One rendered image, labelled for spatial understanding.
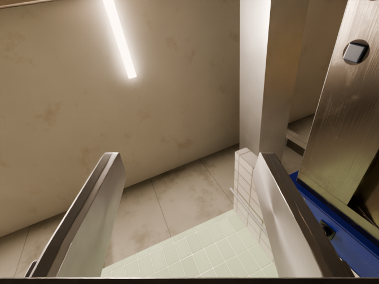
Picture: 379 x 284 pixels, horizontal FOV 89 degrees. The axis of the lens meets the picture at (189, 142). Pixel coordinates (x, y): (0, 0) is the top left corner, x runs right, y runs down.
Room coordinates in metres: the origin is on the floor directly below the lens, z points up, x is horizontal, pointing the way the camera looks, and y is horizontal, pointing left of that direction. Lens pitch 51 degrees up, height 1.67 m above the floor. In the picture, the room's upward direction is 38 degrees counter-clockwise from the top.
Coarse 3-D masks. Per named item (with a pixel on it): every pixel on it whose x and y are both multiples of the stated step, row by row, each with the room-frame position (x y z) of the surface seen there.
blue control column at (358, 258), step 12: (300, 192) 0.91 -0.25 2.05; (312, 204) 0.92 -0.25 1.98; (324, 216) 0.93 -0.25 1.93; (336, 216) 0.92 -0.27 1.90; (336, 228) 0.94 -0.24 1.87; (348, 228) 0.91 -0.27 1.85; (336, 240) 0.99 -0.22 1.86; (348, 240) 0.94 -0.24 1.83; (360, 240) 0.91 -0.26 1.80; (348, 252) 0.99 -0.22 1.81; (360, 252) 0.95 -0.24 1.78; (372, 252) 0.91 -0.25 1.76; (360, 264) 1.00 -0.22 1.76; (372, 264) 0.96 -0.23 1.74; (360, 276) 1.05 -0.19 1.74; (372, 276) 1.00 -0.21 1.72
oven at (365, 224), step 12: (348, 0) 0.29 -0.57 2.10; (324, 84) 0.50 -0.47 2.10; (300, 180) 0.90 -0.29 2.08; (312, 180) 0.86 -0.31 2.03; (312, 192) 0.91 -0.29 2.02; (324, 192) 0.87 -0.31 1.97; (324, 204) 0.92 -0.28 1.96; (336, 204) 0.88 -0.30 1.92; (348, 216) 0.90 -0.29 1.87; (360, 216) 0.86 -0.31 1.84; (360, 228) 0.90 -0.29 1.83; (372, 228) 0.87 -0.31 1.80; (372, 240) 0.91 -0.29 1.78
